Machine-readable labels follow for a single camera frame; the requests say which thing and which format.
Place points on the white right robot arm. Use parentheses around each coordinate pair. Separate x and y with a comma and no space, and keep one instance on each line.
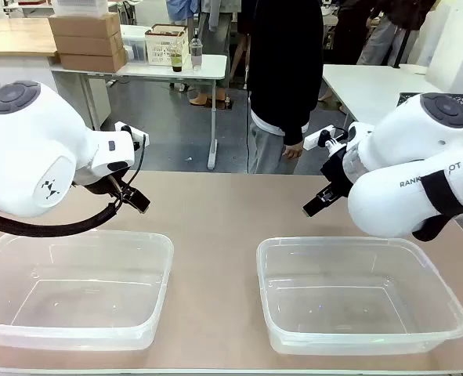
(403,137)

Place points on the white slotted basket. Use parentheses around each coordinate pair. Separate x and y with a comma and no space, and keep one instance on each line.
(166,45)

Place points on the clear storage container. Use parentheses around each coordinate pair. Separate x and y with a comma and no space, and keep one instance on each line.
(135,43)

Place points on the brown cardboard box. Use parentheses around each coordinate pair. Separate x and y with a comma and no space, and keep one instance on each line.
(92,62)
(86,44)
(84,25)

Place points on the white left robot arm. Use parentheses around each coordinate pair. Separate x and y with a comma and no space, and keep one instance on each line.
(31,149)

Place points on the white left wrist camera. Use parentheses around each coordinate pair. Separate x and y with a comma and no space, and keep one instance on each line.
(135,135)

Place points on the clear plastic bin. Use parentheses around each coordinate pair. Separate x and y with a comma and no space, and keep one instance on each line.
(78,290)
(356,297)

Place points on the white partition panel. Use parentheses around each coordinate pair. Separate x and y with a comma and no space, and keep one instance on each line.
(458,35)

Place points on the person's left hand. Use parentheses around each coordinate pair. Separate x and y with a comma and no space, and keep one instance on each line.
(293,150)

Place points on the white plastic box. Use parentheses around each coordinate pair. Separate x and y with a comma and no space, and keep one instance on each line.
(80,7)

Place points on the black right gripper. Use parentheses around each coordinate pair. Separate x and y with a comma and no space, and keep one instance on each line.
(335,172)

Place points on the wooden workbench top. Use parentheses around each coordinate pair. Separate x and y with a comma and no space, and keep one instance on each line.
(15,37)

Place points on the bystander in grey trousers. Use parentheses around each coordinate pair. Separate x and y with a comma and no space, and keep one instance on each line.
(395,27)

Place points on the white table with metal legs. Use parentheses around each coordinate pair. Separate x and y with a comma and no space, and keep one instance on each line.
(153,68)

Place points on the clear plastic bottle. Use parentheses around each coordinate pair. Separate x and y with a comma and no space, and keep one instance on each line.
(196,53)

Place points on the bottle with dark liquid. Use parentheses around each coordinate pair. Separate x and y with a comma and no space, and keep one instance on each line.
(176,60)

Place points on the person in black sweater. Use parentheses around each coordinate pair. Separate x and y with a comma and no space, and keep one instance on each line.
(286,62)

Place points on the bystander in blue shirt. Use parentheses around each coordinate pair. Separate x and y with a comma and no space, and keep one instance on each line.
(215,23)

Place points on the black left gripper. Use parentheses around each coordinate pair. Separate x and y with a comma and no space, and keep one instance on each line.
(117,190)

